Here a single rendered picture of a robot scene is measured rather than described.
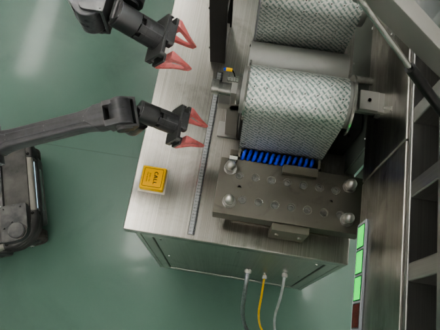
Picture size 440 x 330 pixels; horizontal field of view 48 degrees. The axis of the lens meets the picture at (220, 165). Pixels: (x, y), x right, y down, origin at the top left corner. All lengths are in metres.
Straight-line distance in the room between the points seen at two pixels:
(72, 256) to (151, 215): 1.02
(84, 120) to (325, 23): 0.63
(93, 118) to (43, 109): 1.47
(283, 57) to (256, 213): 0.41
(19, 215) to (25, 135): 0.95
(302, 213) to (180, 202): 0.37
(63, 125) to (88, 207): 1.22
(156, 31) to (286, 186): 0.56
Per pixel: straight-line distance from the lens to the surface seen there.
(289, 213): 1.35
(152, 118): 1.29
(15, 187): 2.34
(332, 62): 1.31
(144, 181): 1.48
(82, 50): 2.84
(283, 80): 1.17
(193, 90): 1.62
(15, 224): 2.21
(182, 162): 1.52
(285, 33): 1.32
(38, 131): 1.33
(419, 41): 0.67
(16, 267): 2.52
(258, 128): 1.26
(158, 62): 1.11
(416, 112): 1.02
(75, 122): 1.28
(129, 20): 1.07
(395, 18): 0.63
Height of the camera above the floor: 2.33
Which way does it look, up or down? 71 degrees down
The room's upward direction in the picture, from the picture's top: 3 degrees clockwise
